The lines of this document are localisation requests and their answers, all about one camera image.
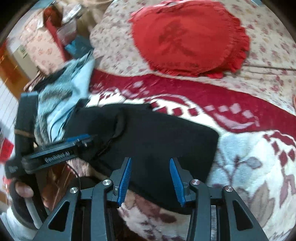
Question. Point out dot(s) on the red hanging garment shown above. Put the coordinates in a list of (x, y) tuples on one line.
[(52, 20)]

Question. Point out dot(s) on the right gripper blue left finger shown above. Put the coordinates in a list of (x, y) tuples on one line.
[(120, 181)]

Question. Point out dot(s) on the floral folded quilt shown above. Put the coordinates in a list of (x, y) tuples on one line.
[(268, 72)]

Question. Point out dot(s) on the red and white floral blanket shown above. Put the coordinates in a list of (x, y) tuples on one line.
[(255, 151)]

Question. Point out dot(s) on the black pants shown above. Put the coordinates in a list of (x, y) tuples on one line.
[(150, 139)]

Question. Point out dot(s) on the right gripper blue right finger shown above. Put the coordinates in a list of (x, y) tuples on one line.
[(181, 181)]

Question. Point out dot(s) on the grey fleece jacket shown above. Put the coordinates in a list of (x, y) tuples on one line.
[(63, 89)]

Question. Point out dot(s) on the blue plastic bag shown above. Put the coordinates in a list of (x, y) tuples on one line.
[(79, 47)]

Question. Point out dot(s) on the clear plastic bag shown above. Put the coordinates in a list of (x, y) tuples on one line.
[(68, 30)]

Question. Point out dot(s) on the left hand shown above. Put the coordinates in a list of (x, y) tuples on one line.
[(19, 191)]

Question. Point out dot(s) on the red heart-shaped pillow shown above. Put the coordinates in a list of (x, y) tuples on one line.
[(190, 38)]

